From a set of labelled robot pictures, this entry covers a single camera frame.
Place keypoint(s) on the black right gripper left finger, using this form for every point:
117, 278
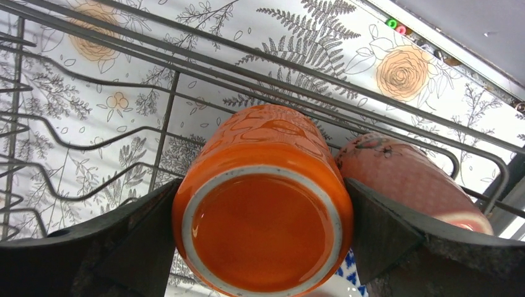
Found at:
125, 252

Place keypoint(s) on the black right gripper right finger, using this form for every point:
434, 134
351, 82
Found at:
401, 252

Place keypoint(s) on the pink cup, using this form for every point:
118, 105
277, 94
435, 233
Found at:
403, 173

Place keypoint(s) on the orange mug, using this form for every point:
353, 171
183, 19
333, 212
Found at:
263, 210

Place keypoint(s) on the blue white patterned bowl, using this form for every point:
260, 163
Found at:
345, 282

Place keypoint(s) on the floral table mat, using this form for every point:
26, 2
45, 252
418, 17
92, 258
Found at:
106, 104

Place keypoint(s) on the black wire dish rack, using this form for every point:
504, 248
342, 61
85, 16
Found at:
104, 101

